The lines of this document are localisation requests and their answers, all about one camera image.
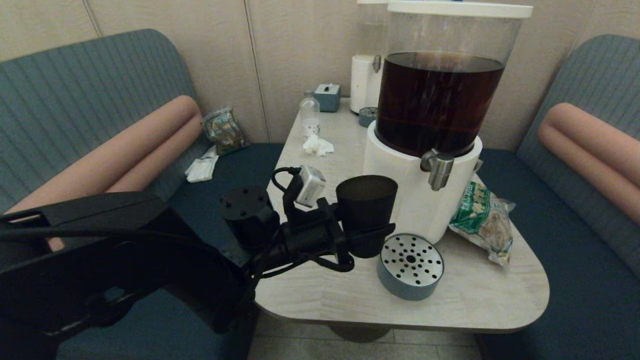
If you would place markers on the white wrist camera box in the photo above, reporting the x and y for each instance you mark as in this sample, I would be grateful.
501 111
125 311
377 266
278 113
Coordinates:
310 186

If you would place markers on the empty white drink dispenser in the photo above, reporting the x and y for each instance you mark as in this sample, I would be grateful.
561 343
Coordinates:
362 85

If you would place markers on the clear dark snack bag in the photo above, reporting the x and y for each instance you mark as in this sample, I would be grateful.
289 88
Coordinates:
224 131

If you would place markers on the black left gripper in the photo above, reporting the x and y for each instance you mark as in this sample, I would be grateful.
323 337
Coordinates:
310 235

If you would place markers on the blue-grey tissue box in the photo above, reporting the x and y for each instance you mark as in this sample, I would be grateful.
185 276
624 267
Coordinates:
327 98

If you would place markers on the round perforated drip tray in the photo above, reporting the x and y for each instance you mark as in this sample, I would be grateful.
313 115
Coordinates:
412 270

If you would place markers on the teal bench sofa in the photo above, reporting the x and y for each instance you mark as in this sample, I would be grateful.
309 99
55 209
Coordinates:
75 100
590 300

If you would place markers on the small round drip tray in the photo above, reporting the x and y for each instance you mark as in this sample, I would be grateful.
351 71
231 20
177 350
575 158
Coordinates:
367 117

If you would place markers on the green snack bag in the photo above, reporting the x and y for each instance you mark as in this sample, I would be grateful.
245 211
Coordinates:
481 220

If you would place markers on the crumpled white tissue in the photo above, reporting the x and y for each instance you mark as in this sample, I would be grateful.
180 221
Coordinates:
318 145

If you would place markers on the pink bolster cushion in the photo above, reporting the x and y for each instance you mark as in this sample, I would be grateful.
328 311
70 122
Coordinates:
590 150
125 155

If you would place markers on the clear plastic bottle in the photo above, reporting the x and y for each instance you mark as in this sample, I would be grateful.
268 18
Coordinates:
310 116

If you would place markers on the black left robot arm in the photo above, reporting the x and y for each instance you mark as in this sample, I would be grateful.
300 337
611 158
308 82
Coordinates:
100 260

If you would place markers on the white napkin pack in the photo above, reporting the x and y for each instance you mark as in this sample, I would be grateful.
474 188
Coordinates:
201 169

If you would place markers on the large dark tea dispenser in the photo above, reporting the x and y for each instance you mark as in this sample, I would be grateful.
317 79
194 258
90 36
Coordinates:
400 170

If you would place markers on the black plastic cup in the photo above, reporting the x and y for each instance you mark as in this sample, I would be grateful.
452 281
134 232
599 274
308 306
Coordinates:
366 210

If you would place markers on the small silver dispenser tap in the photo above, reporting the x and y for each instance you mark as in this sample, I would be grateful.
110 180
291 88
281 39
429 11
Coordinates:
377 63

